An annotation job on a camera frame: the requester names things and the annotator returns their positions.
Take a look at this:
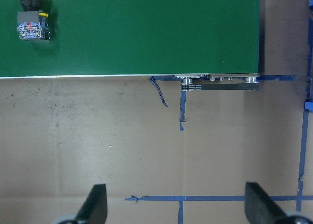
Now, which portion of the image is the blue bin right side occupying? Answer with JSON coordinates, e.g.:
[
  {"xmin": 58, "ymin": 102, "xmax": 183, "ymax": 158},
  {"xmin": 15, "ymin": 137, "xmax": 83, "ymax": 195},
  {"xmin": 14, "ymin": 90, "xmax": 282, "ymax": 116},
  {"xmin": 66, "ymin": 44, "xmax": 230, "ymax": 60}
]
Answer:
[{"xmin": 309, "ymin": 0, "xmax": 313, "ymax": 14}]

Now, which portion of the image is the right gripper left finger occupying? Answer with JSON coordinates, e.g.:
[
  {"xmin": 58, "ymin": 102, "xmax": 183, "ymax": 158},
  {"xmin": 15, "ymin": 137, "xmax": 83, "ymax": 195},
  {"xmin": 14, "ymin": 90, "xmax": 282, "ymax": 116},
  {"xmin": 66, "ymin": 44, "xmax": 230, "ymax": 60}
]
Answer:
[{"xmin": 74, "ymin": 184, "xmax": 108, "ymax": 224}]

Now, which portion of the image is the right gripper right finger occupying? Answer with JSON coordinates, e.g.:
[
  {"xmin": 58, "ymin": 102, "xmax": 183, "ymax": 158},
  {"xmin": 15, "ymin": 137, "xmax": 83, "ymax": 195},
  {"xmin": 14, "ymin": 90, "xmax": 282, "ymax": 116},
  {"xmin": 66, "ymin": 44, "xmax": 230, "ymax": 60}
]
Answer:
[{"xmin": 244, "ymin": 182, "xmax": 288, "ymax": 224}]

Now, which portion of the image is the yellow push button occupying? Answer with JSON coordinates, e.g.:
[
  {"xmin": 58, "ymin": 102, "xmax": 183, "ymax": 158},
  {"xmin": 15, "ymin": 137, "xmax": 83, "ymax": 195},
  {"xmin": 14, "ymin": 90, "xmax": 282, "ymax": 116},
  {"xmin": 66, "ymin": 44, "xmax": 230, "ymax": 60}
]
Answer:
[{"xmin": 16, "ymin": 0, "xmax": 50, "ymax": 41}]

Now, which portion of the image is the green conveyor belt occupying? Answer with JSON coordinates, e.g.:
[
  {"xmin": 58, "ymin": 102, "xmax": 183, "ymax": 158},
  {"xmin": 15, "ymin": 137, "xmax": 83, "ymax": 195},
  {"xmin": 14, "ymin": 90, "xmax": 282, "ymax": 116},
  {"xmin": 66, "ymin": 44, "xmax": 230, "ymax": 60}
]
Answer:
[{"xmin": 0, "ymin": 0, "xmax": 259, "ymax": 91}]

